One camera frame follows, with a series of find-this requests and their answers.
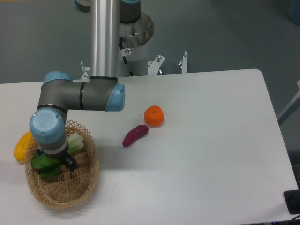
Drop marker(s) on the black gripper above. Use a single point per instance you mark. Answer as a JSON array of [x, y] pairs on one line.
[[64, 157]]

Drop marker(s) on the green bok choy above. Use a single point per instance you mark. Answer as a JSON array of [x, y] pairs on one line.
[[47, 167]]

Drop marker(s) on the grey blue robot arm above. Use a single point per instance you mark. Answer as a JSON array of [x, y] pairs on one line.
[[101, 92]]

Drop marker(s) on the woven wicker basket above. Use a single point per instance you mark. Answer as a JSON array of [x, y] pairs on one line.
[[66, 189]]

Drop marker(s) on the yellow mango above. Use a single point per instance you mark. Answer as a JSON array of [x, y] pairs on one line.
[[21, 146]]

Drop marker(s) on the purple sweet potato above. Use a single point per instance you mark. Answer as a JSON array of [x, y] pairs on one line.
[[135, 134]]

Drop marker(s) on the orange tangerine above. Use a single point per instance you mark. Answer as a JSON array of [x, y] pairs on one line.
[[154, 116]]

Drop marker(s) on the black device at table edge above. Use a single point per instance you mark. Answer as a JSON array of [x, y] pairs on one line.
[[292, 200]]

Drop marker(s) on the white table leg right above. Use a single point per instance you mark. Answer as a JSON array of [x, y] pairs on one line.
[[291, 106]]

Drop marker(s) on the white mounting frame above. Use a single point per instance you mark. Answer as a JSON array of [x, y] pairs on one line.
[[139, 68]]

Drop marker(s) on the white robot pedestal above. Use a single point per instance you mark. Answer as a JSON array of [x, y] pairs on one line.
[[135, 38]]

